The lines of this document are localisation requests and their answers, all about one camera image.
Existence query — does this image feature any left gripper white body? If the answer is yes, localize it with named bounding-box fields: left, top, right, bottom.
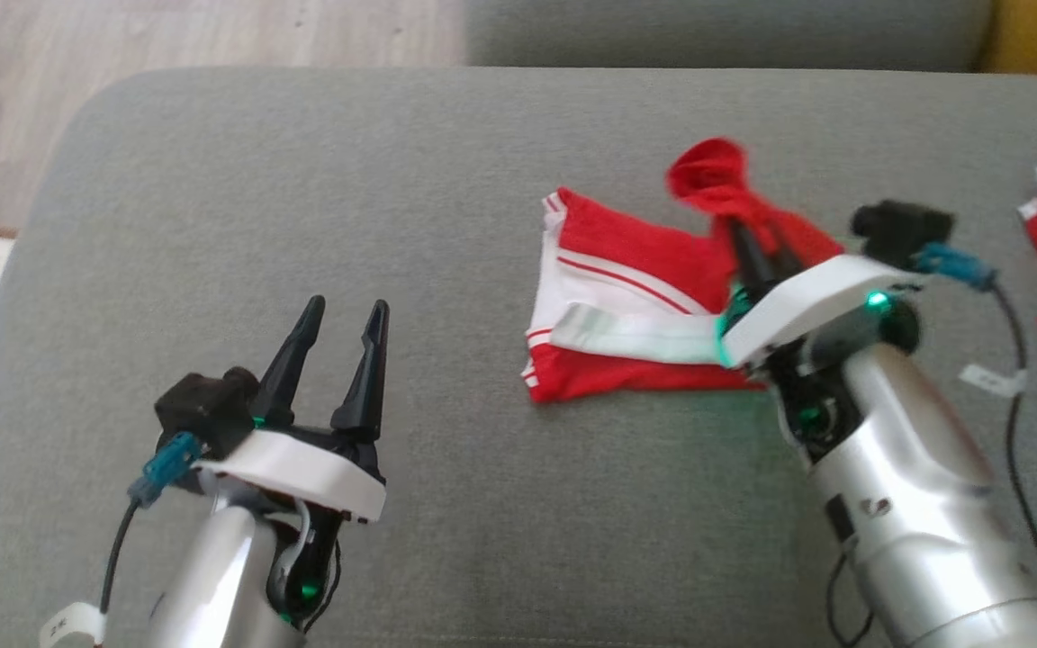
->
left=194, top=416, right=388, bottom=525

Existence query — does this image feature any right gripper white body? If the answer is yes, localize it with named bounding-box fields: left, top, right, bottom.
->
left=717, top=255, right=924, bottom=370

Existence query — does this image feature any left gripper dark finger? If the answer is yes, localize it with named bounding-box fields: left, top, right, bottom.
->
left=331, top=300, right=391, bottom=442
left=253, top=295, right=326, bottom=428

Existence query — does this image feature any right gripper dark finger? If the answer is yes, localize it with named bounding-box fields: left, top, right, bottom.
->
left=766, top=220, right=807, bottom=280
left=727, top=216, right=776, bottom=307

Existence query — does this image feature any red white lettered jersey shirt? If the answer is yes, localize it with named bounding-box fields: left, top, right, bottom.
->
left=523, top=137, right=843, bottom=403

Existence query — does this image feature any large grey sofa seat cushion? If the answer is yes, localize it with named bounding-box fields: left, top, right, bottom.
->
left=0, top=67, right=1037, bottom=648

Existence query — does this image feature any grey sofa chaise cushion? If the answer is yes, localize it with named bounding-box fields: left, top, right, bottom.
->
left=464, top=0, right=996, bottom=73

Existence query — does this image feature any left blue cable connector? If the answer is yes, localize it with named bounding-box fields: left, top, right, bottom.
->
left=127, top=432, right=204, bottom=505

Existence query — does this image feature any blue cable connector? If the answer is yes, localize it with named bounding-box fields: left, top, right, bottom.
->
left=913, top=243, right=996, bottom=292
left=127, top=432, right=204, bottom=505

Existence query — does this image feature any right blue cable connector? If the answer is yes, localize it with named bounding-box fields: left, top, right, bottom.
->
left=913, top=243, right=996, bottom=292

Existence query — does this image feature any white cable tie tag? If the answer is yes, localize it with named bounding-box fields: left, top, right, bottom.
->
left=40, top=603, right=107, bottom=648
left=960, top=363, right=1028, bottom=398

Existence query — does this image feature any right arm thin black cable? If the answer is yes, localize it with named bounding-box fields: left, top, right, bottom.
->
left=825, top=283, right=1037, bottom=644

